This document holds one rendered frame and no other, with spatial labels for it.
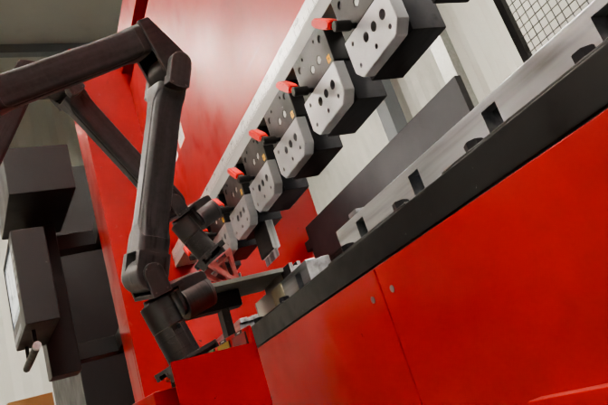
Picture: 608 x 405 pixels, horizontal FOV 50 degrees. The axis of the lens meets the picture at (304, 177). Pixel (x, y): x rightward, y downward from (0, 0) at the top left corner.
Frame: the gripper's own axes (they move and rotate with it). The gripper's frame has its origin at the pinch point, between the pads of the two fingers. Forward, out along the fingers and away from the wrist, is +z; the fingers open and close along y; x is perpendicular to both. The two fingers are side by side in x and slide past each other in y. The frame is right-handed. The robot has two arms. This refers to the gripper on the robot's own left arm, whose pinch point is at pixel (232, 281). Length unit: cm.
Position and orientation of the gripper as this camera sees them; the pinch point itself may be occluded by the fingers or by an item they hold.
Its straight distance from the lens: 162.4
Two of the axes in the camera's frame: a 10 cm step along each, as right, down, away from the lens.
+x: -6.5, 5.4, -5.4
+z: 6.7, 7.4, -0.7
